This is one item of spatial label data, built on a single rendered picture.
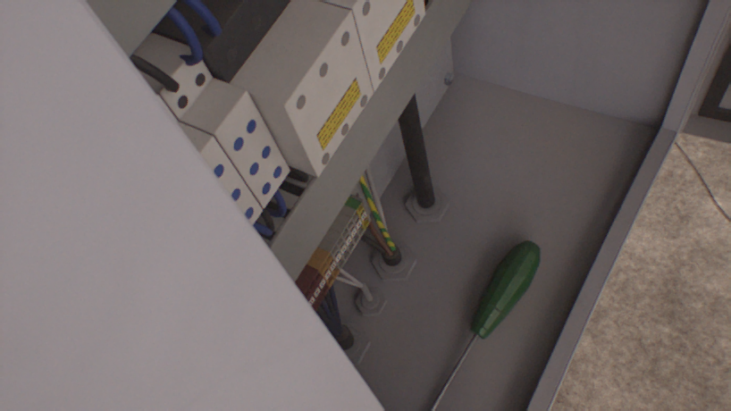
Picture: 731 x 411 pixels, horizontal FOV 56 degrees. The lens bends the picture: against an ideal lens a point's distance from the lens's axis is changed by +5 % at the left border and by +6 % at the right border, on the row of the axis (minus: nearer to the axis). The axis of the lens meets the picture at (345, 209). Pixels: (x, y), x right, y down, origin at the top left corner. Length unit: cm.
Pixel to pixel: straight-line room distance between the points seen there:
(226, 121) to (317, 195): 10
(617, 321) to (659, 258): 14
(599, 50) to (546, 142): 8
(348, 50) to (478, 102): 37
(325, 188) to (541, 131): 31
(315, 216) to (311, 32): 11
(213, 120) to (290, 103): 3
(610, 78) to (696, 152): 83
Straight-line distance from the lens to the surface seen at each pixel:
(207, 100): 23
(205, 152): 22
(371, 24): 25
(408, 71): 36
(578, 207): 55
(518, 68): 59
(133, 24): 20
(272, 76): 23
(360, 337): 51
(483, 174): 56
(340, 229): 38
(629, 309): 122
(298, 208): 30
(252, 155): 24
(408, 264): 52
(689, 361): 121
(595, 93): 58
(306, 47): 23
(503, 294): 49
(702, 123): 60
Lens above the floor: 113
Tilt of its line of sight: 58 degrees down
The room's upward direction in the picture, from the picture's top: 24 degrees counter-clockwise
